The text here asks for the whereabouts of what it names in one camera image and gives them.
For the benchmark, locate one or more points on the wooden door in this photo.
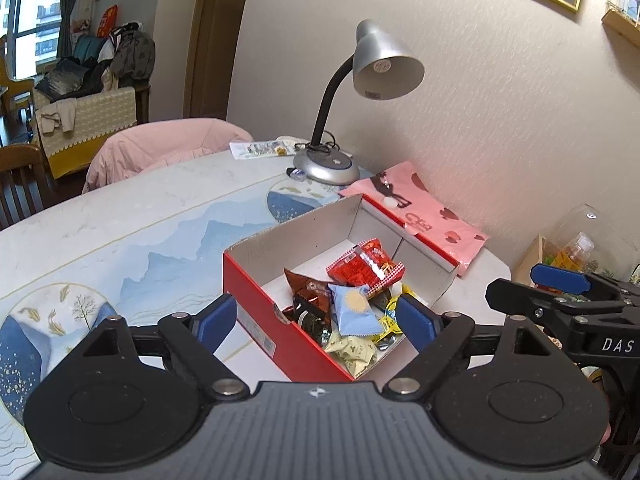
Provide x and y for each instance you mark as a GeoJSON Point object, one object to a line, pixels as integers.
{"type": "Point", "coordinates": [215, 35]}

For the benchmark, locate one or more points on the yellow bottle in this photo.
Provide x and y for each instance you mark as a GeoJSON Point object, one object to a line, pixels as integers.
{"type": "Point", "coordinates": [575, 252]}

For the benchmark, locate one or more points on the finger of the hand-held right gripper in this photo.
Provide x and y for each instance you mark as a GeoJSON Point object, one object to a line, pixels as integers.
{"type": "Point", "coordinates": [535, 305]}
{"type": "Point", "coordinates": [557, 276]}

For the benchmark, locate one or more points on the red cardboard box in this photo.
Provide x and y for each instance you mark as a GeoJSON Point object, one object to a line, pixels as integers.
{"type": "Point", "coordinates": [260, 280]}

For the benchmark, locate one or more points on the wooden wall shelf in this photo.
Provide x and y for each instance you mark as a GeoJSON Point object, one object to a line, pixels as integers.
{"type": "Point", "coordinates": [622, 15]}

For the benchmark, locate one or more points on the wooden dining chair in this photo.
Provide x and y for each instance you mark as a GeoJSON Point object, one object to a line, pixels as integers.
{"type": "Point", "coordinates": [20, 185]}

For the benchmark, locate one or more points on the small clear packet on table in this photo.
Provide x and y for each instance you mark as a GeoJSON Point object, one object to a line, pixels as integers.
{"type": "Point", "coordinates": [260, 150]}

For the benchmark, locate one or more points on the dark red snack packet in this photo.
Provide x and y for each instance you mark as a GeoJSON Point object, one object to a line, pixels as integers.
{"type": "Point", "coordinates": [310, 287]}

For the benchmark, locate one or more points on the red cushion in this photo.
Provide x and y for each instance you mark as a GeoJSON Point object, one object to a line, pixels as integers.
{"type": "Point", "coordinates": [107, 20]}

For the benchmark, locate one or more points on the pink covered chair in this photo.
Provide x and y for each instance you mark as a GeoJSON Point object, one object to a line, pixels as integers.
{"type": "Point", "coordinates": [160, 150]}

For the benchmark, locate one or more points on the pale yellow snack packet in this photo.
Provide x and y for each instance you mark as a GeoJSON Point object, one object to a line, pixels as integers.
{"type": "Point", "coordinates": [352, 352]}

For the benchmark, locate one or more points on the sofa with cream cover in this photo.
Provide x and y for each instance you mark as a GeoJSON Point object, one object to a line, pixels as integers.
{"type": "Point", "coordinates": [85, 120]}

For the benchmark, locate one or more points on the window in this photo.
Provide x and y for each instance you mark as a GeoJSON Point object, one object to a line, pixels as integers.
{"type": "Point", "coordinates": [30, 25]}

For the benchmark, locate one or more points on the light blue snack packet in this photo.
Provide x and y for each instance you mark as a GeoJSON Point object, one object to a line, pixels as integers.
{"type": "Point", "coordinates": [352, 310]}

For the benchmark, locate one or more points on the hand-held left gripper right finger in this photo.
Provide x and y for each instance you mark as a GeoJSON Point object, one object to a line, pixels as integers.
{"type": "Point", "coordinates": [417, 322]}

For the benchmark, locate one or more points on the grey curtain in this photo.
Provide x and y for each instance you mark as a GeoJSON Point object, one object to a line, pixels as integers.
{"type": "Point", "coordinates": [72, 5]}

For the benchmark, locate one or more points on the large red snack bag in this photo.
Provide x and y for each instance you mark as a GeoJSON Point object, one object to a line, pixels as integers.
{"type": "Point", "coordinates": [365, 265]}

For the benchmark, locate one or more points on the pink plastic bag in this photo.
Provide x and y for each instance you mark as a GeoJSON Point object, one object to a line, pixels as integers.
{"type": "Point", "coordinates": [430, 210]}

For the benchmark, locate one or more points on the silver desk lamp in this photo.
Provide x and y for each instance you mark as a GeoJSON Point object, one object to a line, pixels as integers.
{"type": "Point", "coordinates": [385, 65]}

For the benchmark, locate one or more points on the pile of clothes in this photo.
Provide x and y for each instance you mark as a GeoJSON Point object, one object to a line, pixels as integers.
{"type": "Point", "coordinates": [110, 60]}

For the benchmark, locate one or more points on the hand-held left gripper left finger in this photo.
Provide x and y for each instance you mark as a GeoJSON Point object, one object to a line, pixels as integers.
{"type": "Point", "coordinates": [217, 322]}

